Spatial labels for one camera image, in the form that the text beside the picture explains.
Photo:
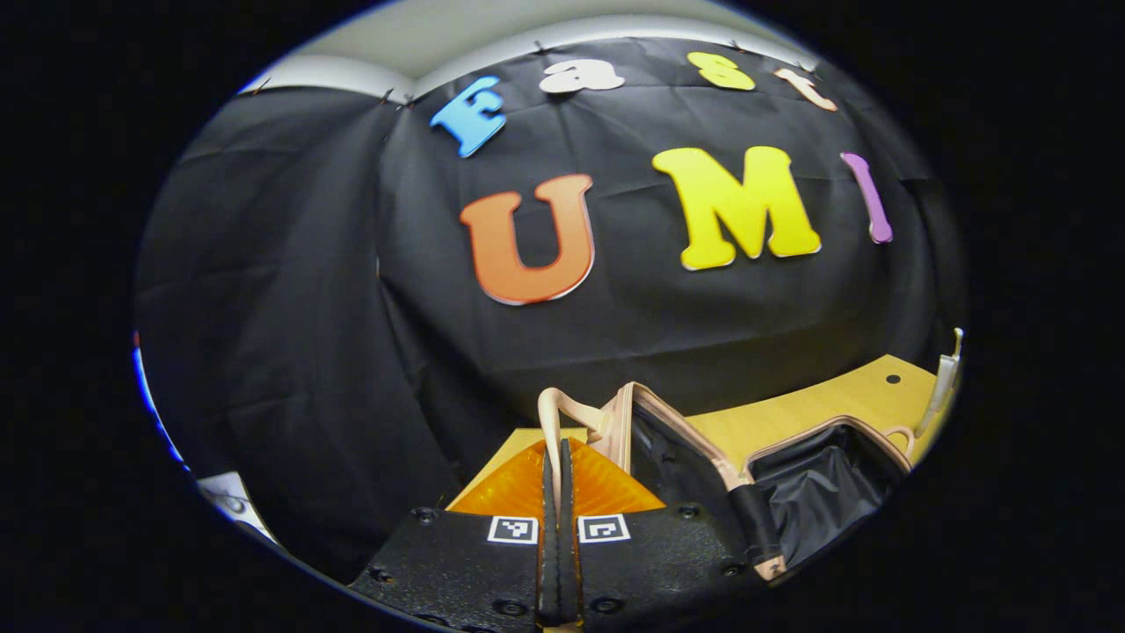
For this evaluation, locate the beige pink suitcase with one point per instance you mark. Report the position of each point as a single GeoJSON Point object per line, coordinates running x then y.
{"type": "Point", "coordinates": [826, 492]}

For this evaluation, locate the black backdrop cloth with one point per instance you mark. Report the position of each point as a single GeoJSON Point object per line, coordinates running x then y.
{"type": "Point", "coordinates": [308, 308]}

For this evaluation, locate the white side desk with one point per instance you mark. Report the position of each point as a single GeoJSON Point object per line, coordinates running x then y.
{"type": "Point", "coordinates": [230, 497]}

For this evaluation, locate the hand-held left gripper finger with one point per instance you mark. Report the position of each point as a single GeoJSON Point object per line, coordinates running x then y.
{"type": "Point", "coordinates": [550, 571]}
{"type": "Point", "coordinates": [569, 571]}

